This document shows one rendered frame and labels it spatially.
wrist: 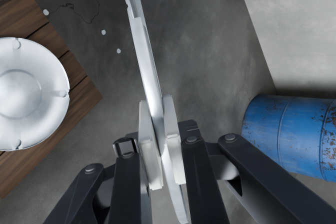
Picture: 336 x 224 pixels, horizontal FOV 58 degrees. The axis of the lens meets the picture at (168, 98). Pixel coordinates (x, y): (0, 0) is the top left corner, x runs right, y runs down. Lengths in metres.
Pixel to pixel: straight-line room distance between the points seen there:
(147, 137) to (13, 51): 0.73
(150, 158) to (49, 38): 0.78
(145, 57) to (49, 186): 1.22
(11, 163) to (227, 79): 1.63
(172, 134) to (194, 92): 1.75
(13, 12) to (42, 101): 0.24
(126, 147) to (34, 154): 0.78
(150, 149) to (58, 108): 0.77
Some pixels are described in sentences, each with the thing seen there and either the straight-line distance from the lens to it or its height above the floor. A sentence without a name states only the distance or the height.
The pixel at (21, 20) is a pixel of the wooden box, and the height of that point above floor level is 0.35.
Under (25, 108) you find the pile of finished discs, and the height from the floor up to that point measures 0.37.
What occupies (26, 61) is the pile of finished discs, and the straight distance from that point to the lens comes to 0.88.
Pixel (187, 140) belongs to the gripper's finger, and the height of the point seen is 1.08.
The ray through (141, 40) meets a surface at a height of 1.04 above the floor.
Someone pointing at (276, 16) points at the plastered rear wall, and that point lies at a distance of 2.41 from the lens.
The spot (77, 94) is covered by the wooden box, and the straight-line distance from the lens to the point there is 0.96.
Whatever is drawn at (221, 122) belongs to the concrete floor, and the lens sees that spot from 2.18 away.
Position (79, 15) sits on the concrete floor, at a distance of 1.39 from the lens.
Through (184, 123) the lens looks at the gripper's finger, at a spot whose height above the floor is 1.06.
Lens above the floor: 1.18
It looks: 43 degrees down
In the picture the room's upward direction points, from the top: 96 degrees clockwise
